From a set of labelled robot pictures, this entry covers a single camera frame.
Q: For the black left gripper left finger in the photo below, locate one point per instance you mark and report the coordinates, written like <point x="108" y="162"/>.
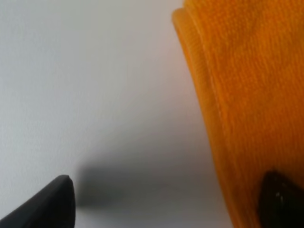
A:
<point x="54" y="206"/>

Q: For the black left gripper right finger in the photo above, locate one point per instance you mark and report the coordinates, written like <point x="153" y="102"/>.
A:
<point x="280" y="202"/>

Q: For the orange microfiber towel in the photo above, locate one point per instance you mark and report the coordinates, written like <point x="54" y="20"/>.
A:
<point x="246" y="58"/>

